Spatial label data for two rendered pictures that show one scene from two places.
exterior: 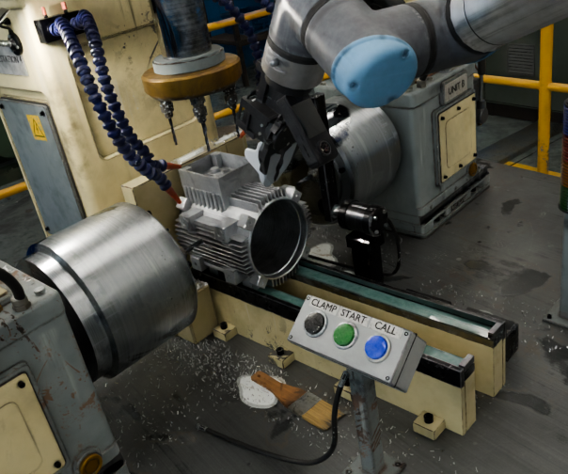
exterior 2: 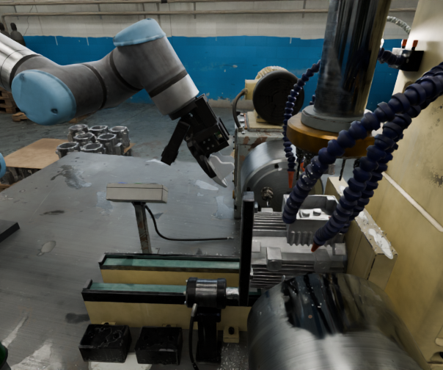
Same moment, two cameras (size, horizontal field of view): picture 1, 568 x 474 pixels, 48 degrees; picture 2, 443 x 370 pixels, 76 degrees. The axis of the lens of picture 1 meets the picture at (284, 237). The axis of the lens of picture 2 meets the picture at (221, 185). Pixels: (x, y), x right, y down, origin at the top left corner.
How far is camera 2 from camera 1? 146 cm
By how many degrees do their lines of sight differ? 109
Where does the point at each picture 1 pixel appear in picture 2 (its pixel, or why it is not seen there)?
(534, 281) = not seen: outside the picture
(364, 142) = (261, 337)
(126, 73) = (428, 131)
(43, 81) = not seen: hidden behind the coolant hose
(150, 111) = (422, 178)
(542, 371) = (67, 346)
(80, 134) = not seen: hidden behind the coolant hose
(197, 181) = (310, 201)
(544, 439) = (70, 298)
